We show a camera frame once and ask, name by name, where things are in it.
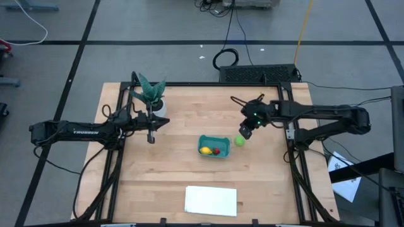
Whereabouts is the snake plant in white pot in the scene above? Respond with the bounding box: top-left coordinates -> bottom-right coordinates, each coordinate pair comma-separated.
129,72 -> 168,117

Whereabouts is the teal plastic tupperware container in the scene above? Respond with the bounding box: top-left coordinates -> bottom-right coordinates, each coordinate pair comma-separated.
197,134 -> 232,159

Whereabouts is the black aluminium table frame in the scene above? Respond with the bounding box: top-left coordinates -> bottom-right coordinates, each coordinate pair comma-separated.
94,81 -> 332,223

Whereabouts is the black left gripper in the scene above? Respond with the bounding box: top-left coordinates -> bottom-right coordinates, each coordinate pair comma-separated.
134,105 -> 170,145

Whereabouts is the grey equipment base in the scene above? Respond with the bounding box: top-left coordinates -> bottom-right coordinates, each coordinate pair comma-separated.
222,0 -> 281,9

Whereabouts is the black metal bar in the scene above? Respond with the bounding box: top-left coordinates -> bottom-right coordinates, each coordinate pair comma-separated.
330,152 -> 395,184

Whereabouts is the grey cabinet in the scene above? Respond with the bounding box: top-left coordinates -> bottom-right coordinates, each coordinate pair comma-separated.
391,85 -> 404,173

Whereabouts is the yellow cable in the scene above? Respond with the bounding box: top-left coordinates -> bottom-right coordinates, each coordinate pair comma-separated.
293,0 -> 314,66

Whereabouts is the grey furniture foot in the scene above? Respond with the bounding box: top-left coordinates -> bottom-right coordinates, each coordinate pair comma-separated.
0,76 -> 21,88

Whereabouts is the white printed paper sheet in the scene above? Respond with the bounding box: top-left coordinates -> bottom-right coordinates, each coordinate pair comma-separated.
327,151 -> 362,203

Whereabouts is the grey furniture base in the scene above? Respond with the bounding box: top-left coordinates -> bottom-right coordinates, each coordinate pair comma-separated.
5,0 -> 60,13

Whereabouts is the black coiled cable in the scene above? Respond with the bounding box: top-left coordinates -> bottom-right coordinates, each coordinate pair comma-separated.
211,49 -> 240,72

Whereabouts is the white floor cable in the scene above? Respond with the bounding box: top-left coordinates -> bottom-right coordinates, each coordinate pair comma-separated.
0,0 -> 49,47

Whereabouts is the black cable bundle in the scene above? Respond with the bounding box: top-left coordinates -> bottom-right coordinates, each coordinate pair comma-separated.
73,146 -> 124,221
283,148 -> 336,222

